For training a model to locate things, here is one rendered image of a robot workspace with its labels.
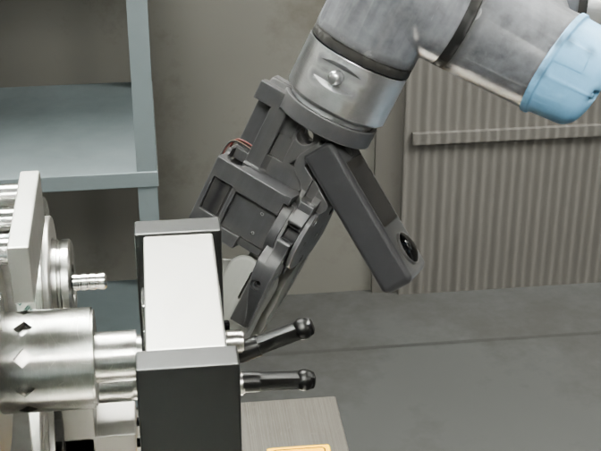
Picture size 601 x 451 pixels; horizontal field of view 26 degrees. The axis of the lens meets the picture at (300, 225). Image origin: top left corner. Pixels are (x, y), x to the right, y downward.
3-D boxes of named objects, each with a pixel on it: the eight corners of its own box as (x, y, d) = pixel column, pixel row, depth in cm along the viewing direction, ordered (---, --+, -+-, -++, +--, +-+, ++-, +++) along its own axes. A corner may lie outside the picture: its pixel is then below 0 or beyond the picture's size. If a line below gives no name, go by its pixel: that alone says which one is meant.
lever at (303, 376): (316, 395, 80) (317, 376, 79) (234, 397, 79) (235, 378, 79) (313, 382, 81) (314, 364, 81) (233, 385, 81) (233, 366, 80)
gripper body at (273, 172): (221, 206, 100) (288, 69, 96) (316, 262, 99) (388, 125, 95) (182, 226, 93) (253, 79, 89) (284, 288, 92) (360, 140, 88)
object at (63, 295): (79, 329, 111) (72, 327, 104) (55, 330, 111) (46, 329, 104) (74, 242, 112) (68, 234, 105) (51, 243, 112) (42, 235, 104)
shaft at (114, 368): (192, 386, 82) (190, 343, 81) (97, 392, 82) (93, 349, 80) (190, 359, 85) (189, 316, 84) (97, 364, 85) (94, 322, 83)
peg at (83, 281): (107, 289, 107) (106, 288, 106) (72, 291, 107) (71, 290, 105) (106, 272, 107) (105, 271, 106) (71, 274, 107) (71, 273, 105)
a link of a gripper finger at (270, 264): (239, 310, 96) (294, 208, 95) (258, 322, 96) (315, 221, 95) (220, 319, 92) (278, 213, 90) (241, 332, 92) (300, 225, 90)
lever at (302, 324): (318, 339, 78) (310, 321, 78) (241, 368, 78) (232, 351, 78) (315, 327, 79) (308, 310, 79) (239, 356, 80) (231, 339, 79)
